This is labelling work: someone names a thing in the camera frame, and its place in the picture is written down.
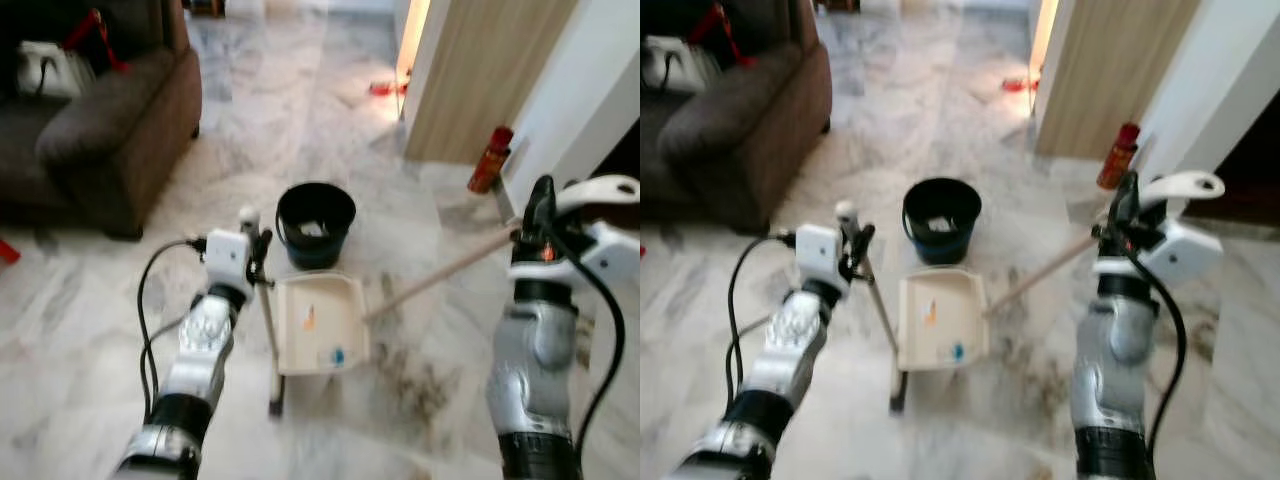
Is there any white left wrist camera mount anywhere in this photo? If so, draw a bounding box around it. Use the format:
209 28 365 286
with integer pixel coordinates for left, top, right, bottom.
795 223 849 293
203 230 251 296

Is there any red spray can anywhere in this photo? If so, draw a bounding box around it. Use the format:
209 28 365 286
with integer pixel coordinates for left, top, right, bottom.
1097 122 1143 191
467 125 515 196

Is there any wooden broom with white tip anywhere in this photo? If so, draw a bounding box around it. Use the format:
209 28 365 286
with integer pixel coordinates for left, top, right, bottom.
238 207 288 419
836 202 911 414

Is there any light wooden door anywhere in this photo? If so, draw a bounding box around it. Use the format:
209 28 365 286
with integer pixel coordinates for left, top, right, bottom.
403 0 581 166
1033 0 1201 159

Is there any grey metal door track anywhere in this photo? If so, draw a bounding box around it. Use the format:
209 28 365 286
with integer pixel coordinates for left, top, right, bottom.
487 140 536 229

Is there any dark brown sofa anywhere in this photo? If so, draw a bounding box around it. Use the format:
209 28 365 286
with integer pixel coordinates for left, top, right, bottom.
0 0 203 241
640 0 833 236

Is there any white bag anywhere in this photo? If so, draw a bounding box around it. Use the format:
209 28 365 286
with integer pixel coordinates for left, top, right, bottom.
645 35 721 96
15 40 91 99

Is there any beige long-handled dustpan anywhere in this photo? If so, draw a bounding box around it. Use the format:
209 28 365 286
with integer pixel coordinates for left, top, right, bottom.
275 175 641 376
897 170 1226 373

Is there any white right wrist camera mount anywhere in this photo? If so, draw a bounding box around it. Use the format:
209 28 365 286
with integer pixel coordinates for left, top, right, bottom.
1145 218 1223 286
565 220 641 286

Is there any black and blue bucket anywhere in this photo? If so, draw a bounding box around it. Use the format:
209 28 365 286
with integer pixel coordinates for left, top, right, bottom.
275 182 358 271
903 178 984 266

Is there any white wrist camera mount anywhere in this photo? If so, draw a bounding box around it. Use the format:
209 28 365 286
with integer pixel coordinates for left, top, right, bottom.
203 230 251 296
1145 218 1223 286
795 223 849 293
565 220 641 286

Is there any red strap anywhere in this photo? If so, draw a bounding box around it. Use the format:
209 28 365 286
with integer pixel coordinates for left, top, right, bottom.
62 8 129 73
690 3 758 69

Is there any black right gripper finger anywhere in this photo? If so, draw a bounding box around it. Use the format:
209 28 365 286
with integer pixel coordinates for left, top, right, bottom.
1109 170 1142 231
525 175 559 236

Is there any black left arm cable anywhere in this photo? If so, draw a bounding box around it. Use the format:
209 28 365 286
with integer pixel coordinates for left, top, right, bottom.
137 237 208 421
725 232 799 411

